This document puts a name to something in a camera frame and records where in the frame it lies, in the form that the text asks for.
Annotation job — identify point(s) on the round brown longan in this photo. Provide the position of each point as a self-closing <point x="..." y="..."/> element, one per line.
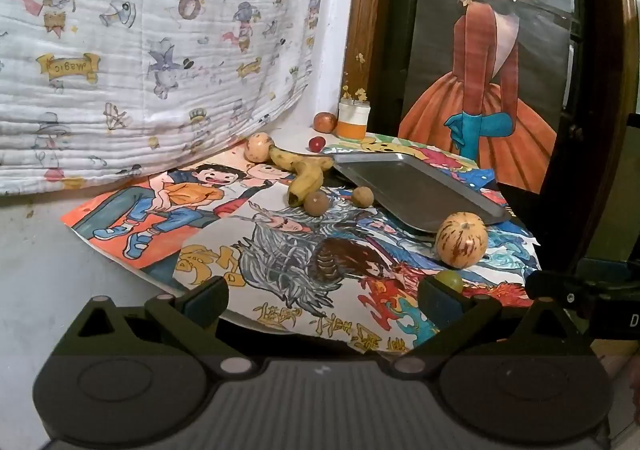
<point x="361" y="196"/>
<point x="316" y="203"/>

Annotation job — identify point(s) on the cartoon boys drawing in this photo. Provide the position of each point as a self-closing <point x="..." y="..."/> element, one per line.
<point x="150" y="210"/>

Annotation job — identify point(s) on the dark door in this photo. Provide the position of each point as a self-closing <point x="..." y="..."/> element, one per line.
<point x="402" y="55"/>

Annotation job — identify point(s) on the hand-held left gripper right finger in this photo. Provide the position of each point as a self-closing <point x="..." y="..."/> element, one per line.
<point x="442" y="302"/>

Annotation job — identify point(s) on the red cherry tomato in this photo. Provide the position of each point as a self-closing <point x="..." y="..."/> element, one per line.
<point x="315" y="144"/>

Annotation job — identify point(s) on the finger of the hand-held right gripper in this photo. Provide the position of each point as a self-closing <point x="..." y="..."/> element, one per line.
<point x="565" y="291"/>

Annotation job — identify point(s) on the white printed blanket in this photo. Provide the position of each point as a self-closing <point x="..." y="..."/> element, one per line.
<point x="150" y="5"/>

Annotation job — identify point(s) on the pale striped pepino melon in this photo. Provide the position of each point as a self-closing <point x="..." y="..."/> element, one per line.
<point x="257" y="147"/>

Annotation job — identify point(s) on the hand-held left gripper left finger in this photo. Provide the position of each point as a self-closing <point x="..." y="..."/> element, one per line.
<point x="207" y="300"/>

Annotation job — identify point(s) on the green grape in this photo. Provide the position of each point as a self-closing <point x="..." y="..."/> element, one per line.
<point x="450" y="280"/>

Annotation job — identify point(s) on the wall poster with orange dress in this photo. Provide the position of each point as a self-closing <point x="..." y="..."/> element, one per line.
<point x="500" y="80"/>

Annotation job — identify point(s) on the orange striped pepino melon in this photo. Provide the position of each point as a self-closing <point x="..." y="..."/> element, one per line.
<point x="461" y="237"/>

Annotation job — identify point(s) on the white jar with orange band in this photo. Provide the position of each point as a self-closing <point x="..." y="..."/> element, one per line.
<point x="352" y="122"/>

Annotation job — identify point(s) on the small yellow banana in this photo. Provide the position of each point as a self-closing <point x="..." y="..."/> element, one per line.
<point x="310" y="164"/>

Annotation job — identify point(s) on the small red apple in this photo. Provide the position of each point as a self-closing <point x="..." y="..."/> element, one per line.
<point x="324" y="122"/>

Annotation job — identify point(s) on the grey-haired warrior drawing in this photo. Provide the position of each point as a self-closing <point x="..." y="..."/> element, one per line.
<point x="280" y="260"/>

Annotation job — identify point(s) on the metal tray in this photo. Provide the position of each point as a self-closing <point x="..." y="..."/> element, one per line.
<point x="400" y="180"/>

